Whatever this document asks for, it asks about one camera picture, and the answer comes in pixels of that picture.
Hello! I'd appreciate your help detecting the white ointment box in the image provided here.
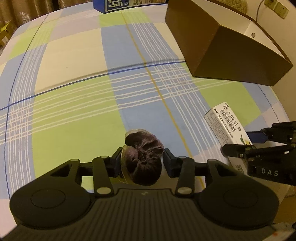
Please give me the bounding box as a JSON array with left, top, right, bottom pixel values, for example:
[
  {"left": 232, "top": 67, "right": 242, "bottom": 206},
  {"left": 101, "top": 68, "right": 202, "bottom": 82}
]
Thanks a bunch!
[{"left": 203, "top": 101, "right": 258, "bottom": 175}]

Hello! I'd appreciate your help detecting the dark purple scrunchie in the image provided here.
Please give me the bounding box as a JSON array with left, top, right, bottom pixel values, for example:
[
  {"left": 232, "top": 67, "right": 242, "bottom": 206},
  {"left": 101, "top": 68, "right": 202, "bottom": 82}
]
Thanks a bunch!
[{"left": 120, "top": 129, "right": 164, "bottom": 186}]

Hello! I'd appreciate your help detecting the checkered bed sheet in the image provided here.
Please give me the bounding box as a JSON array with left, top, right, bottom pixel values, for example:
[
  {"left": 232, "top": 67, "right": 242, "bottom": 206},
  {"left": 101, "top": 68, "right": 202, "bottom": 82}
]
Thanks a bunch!
[{"left": 1, "top": 3, "right": 288, "bottom": 235}]

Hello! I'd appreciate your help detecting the brown storage box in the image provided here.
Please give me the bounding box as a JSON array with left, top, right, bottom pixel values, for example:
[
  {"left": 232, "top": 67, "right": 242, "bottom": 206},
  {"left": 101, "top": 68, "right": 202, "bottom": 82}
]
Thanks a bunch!
[{"left": 165, "top": 1, "right": 293, "bottom": 86}]

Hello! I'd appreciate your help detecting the quilted beige chair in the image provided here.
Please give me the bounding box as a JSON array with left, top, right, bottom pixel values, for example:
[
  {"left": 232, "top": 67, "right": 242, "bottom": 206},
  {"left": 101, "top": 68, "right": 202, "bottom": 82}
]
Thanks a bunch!
[{"left": 218, "top": 0, "right": 248, "bottom": 14}]

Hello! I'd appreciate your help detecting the blue milk carton box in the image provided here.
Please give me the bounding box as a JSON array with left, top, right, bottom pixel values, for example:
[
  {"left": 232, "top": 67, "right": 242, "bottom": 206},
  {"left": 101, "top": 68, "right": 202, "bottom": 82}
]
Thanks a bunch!
[{"left": 93, "top": 0, "right": 168, "bottom": 14}]

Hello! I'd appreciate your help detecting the cardboard boxes pile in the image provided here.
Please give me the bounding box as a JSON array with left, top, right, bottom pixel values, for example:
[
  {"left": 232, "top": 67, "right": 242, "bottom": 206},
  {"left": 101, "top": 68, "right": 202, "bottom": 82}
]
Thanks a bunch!
[{"left": 0, "top": 21, "right": 16, "bottom": 48}]

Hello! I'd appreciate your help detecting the beige curtain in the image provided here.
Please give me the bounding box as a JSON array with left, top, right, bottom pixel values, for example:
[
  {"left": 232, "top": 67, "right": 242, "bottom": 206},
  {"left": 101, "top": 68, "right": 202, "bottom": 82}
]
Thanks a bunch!
[{"left": 1, "top": 0, "right": 92, "bottom": 27}]

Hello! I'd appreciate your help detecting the wall power socket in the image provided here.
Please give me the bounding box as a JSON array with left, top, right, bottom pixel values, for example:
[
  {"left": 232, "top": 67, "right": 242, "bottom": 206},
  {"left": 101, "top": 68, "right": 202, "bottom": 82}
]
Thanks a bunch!
[{"left": 264, "top": 0, "right": 289, "bottom": 19}]

